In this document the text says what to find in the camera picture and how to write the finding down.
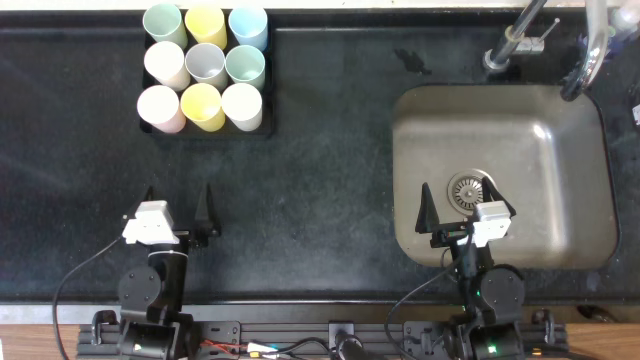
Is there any steel tap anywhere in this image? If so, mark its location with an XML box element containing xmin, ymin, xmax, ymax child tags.
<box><xmin>482</xmin><ymin>0</ymin><xmax>611</xmax><ymax>104</ymax></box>

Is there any green cup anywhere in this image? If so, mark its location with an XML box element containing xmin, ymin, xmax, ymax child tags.
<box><xmin>224</xmin><ymin>44</ymin><xmax>267</xmax><ymax>93</ymax></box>
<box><xmin>142</xmin><ymin>3</ymin><xmax>189</xmax><ymax>50</ymax></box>

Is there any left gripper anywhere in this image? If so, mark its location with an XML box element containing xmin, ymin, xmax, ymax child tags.
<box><xmin>124</xmin><ymin>182</ymin><xmax>223</xmax><ymax>247</ymax></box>

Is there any blue soap bottle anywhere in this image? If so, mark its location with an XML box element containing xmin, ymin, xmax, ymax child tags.
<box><xmin>579</xmin><ymin>2</ymin><xmax>640</xmax><ymax>59</ymax></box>

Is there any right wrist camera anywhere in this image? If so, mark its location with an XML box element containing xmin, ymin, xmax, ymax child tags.
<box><xmin>462</xmin><ymin>200</ymin><xmax>512</xmax><ymax>249</ymax></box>

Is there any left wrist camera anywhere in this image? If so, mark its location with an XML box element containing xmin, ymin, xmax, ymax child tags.
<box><xmin>122</xmin><ymin>200</ymin><xmax>180</xmax><ymax>246</ymax></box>

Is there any black tray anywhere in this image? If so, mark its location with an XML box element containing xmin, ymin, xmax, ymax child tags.
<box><xmin>138</xmin><ymin>7</ymin><xmax>275</xmax><ymax>140</ymax></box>

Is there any white cup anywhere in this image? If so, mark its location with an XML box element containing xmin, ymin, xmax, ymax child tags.
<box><xmin>221</xmin><ymin>82</ymin><xmax>264</xmax><ymax>133</ymax></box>
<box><xmin>143</xmin><ymin>40</ymin><xmax>191</xmax><ymax>92</ymax></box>

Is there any mounting rail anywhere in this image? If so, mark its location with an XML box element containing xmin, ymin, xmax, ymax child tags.
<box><xmin>77</xmin><ymin>309</ymin><xmax>571</xmax><ymax>360</ymax></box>

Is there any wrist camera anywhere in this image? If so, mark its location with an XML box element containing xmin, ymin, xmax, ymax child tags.
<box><xmin>462</xmin><ymin>200</ymin><xmax>512</xmax><ymax>249</ymax></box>
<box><xmin>122</xmin><ymin>200</ymin><xmax>180</xmax><ymax>246</ymax></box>

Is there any grey cup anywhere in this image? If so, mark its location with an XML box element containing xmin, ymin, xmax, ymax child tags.
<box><xmin>184</xmin><ymin>42</ymin><xmax>229</xmax><ymax>91</ymax></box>

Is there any blue cup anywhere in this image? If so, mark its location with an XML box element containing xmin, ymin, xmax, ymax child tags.
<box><xmin>228</xmin><ymin>5</ymin><xmax>269</xmax><ymax>52</ymax></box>

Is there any steel sink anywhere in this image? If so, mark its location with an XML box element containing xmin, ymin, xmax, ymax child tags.
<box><xmin>392</xmin><ymin>83</ymin><xmax>620</xmax><ymax>271</ymax></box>

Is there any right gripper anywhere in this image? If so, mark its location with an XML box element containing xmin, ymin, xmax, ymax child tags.
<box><xmin>414</xmin><ymin>175</ymin><xmax>518</xmax><ymax>249</ymax></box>

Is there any black cable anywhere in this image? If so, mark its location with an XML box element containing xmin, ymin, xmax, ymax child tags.
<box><xmin>51</xmin><ymin>237</ymin><xmax>126</xmax><ymax>360</ymax></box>
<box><xmin>383</xmin><ymin>239</ymin><xmax>474</xmax><ymax>360</ymax></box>

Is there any pink cup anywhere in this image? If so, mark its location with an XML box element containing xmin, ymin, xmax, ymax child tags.
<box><xmin>136</xmin><ymin>84</ymin><xmax>187</xmax><ymax>135</ymax></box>

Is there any yellow cup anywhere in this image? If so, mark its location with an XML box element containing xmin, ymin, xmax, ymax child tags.
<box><xmin>179</xmin><ymin>82</ymin><xmax>227</xmax><ymax>133</ymax></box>
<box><xmin>184</xmin><ymin>5</ymin><xmax>228</xmax><ymax>50</ymax></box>

